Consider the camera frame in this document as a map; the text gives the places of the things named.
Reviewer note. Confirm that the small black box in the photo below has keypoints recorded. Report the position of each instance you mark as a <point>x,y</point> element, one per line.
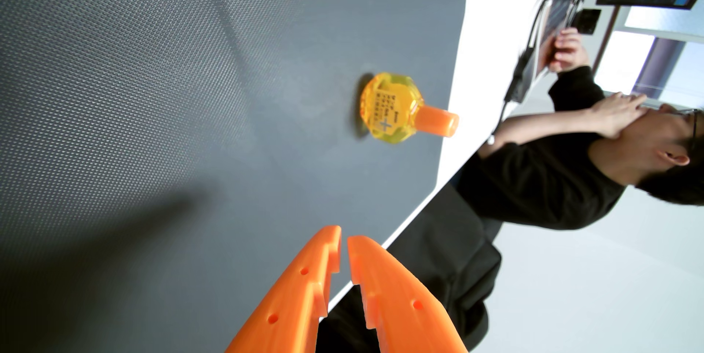
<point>587,21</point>

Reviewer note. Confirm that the dark grey textured mat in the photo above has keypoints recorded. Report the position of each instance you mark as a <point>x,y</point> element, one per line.
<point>165,94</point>

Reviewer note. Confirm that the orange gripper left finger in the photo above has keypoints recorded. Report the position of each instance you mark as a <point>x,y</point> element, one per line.
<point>291,298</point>

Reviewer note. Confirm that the black office chair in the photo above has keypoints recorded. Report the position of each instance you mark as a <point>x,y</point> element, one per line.
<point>440,254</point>

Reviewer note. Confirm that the person's right hand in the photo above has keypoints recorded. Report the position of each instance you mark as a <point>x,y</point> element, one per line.
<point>567,51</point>

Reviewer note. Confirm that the yellow eyedrops bottle orange cap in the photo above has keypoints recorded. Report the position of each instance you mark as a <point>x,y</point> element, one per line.
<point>390,108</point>

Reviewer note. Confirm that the person's left hand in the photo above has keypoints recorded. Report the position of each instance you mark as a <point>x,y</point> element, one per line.
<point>616,116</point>

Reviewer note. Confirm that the grey purple column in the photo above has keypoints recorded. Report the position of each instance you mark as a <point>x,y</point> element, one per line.
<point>657,67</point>

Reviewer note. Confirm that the person's glasses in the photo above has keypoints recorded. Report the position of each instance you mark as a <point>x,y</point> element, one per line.
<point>694,127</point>

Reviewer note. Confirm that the dark laptop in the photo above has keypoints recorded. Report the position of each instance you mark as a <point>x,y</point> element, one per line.
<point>561,4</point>

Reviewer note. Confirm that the person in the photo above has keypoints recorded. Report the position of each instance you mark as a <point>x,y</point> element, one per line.
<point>539,180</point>

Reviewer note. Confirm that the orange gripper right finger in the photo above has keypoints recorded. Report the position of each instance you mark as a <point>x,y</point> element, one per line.
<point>401,309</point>

